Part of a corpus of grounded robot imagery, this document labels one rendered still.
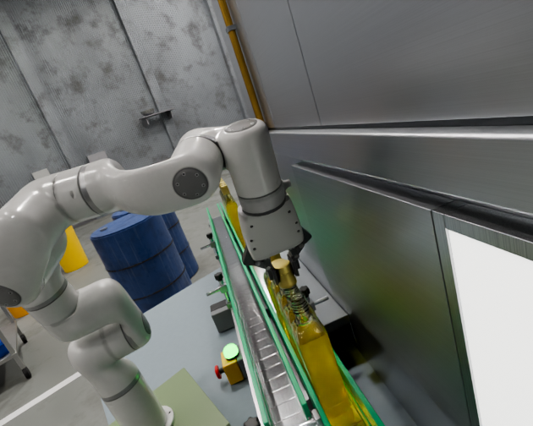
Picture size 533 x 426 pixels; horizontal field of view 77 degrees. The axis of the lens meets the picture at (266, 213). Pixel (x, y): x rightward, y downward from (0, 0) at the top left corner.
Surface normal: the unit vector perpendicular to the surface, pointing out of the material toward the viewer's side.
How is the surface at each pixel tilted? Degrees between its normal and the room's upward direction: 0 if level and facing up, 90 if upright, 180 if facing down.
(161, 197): 106
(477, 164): 90
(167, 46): 90
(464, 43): 90
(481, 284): 90
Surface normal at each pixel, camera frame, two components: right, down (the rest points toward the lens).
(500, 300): -0.92, 0.36
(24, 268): 0.24, 0.65
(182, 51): 0.56, 0.07
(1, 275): -0.03, 0.52
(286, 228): 0.39, 0.44
